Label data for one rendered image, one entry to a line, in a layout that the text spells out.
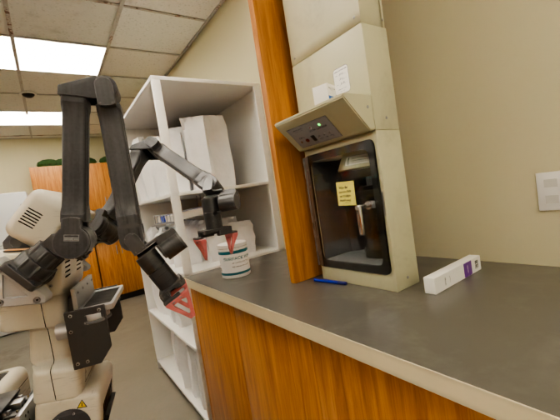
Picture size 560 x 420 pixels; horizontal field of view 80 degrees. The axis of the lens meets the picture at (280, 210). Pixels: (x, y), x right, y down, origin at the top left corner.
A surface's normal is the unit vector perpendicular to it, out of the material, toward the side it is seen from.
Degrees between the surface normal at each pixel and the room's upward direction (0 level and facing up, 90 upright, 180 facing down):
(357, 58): 90
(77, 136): 91
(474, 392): 90
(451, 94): 90
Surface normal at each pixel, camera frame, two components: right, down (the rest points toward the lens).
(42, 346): 0.33, 0.00
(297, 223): 0.57, -0.04
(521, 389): -0.15, -0.99
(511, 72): -0.81, 0.15
